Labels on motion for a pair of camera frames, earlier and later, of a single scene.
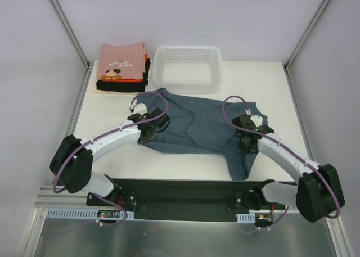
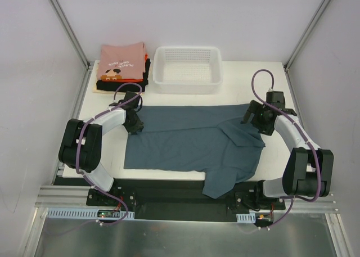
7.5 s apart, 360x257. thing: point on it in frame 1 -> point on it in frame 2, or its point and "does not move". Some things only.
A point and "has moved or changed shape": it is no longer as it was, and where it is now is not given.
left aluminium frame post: (67, 25) does not move
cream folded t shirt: (111, 91) does not move
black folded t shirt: (128, 86) does not move
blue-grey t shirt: (198, 126) has moved or changed shape
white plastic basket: (188, 70) does not move
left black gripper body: (149, 132) -> (134, 125)
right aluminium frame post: (292, 54) does not move
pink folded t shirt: (126, 62) does not move
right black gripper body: (247, 142) -> (252, 114)
